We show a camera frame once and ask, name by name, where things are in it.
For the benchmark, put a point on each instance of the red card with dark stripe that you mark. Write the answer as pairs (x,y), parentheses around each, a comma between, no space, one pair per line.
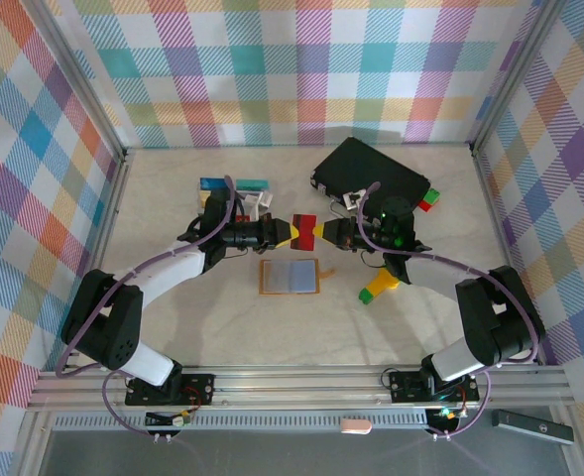
(304,220)

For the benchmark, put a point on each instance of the orange card holder wallet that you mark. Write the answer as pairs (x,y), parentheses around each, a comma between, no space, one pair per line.
(291,277)

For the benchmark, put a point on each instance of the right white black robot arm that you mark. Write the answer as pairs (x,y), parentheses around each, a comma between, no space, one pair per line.
(500,317)

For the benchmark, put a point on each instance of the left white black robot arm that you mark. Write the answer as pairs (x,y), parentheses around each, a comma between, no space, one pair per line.
(172,270)

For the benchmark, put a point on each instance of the white VIP card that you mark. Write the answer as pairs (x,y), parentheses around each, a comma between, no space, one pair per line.
(247,196)

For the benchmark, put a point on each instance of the teal card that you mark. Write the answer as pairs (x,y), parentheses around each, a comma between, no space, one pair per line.
(252,184)

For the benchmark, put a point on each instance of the gold card with stripe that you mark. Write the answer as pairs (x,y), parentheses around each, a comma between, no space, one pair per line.
(202,198)

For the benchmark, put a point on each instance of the blue card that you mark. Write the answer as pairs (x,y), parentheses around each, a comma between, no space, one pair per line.
(212,184)

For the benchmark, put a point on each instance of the red green toy block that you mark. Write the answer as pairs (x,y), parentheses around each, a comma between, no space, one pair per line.
(430,200)

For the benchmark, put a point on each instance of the black hard case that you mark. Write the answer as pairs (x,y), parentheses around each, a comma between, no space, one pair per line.
(366,168)

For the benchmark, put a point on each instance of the yellow green toy block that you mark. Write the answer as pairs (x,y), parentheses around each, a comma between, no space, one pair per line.
(378,290)

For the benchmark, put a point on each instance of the pink oblong plastic piece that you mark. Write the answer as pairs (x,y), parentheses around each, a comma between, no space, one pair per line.
(356,426)

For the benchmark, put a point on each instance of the small black controller board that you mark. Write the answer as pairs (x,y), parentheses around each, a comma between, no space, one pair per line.
(177,420)
(445,416)

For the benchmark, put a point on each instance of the black rectangular bar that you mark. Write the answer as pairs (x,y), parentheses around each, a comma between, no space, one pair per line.
(532,427)

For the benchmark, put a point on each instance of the aluminium side rail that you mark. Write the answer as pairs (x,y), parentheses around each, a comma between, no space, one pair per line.
(494,208)
(110,208)

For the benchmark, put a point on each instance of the aluminium cross rail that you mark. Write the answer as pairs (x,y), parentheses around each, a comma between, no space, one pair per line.
(296,392)

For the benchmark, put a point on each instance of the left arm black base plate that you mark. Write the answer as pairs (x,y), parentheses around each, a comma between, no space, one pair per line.
(199,389)

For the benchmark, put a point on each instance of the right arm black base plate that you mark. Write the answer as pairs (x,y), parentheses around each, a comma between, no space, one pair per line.
(403,387)

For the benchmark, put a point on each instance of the aluminium frame post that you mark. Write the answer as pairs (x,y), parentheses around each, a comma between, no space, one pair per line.
(84,82)
(512,74)

